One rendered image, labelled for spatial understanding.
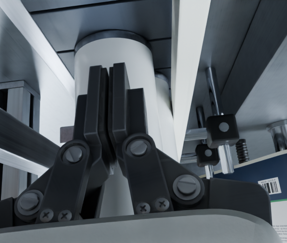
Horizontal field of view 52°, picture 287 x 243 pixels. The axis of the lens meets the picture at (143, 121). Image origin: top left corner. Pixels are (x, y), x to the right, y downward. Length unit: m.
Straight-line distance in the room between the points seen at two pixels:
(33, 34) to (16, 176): 0.17
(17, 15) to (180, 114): 0.12
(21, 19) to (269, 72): 0.19
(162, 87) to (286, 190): 0.25
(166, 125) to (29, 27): 0.11
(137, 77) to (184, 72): 0.03
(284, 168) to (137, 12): 0.31
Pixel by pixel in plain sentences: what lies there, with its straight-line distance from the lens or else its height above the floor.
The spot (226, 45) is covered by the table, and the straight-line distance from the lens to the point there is 0.31.
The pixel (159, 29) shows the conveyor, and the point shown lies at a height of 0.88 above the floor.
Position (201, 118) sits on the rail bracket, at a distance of 0.45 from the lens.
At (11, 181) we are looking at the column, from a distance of 0.32.
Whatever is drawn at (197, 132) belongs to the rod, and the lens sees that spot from 0.31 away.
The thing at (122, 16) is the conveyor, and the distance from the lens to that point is 0.17.
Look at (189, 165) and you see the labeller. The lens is 0.62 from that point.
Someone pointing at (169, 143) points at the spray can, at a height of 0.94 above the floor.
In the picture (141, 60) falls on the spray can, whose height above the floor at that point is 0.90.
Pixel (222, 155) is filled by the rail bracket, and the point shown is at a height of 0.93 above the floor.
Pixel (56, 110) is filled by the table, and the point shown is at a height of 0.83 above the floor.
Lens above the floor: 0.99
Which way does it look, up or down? 19 degrees down
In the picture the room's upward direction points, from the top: 175 degrees clockwise
